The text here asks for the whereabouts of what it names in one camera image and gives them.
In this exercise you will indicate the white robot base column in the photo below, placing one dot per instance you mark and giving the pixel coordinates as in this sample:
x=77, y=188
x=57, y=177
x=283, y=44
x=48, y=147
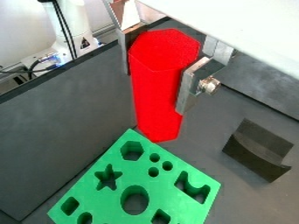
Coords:
x=73, y=39

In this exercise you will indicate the green foam shape-sorter block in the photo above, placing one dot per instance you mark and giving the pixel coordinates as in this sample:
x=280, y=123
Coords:
x=137, y=183

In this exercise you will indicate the black curved holder stand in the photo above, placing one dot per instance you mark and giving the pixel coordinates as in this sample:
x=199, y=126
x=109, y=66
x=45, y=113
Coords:
x=259, y=149

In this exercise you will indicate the red hexagonal prism block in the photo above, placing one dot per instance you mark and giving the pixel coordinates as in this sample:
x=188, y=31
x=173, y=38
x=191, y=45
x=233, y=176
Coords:
x=157, y=57

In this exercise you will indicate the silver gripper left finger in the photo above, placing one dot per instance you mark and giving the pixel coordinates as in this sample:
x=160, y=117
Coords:
x=123, y=13

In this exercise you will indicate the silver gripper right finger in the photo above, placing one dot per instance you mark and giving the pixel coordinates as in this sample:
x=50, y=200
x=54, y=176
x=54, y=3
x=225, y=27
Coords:
x=197, y=76

